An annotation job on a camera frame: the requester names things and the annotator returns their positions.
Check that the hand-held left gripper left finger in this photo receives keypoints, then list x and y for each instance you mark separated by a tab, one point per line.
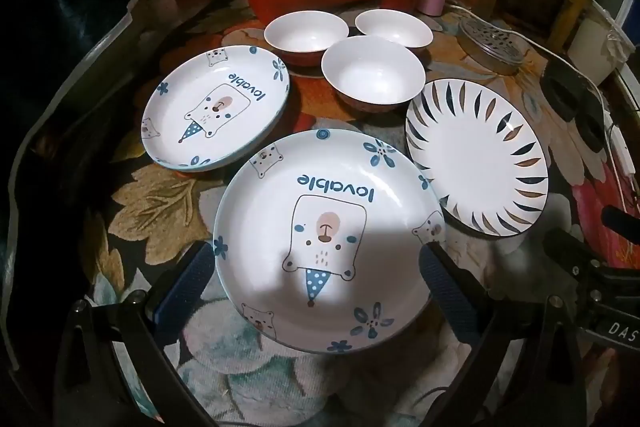
185	287

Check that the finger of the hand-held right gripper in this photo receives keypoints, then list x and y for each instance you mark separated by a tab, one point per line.
567	252
622	219

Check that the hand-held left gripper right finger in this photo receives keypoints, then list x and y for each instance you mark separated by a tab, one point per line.
445	292

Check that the leaf pattern rim plate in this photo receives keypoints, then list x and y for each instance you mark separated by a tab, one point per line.
475	152

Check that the large bear print plate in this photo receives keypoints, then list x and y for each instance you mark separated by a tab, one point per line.
325	167

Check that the small bear print plate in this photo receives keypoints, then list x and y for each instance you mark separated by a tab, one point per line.
175	107

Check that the white bowl pink outside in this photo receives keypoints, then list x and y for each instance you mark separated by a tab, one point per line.
305	32
395	27
372	67

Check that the white power strip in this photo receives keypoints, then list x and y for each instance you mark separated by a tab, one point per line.
625	152

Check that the floral rug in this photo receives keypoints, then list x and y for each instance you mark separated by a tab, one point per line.
150	207

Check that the black slipper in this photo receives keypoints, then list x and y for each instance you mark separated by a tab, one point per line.
592	129
565	87

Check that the white waste bin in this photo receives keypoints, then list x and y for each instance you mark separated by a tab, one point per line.
595	47

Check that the round perforated metal tin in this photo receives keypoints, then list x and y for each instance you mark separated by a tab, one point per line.
487	44

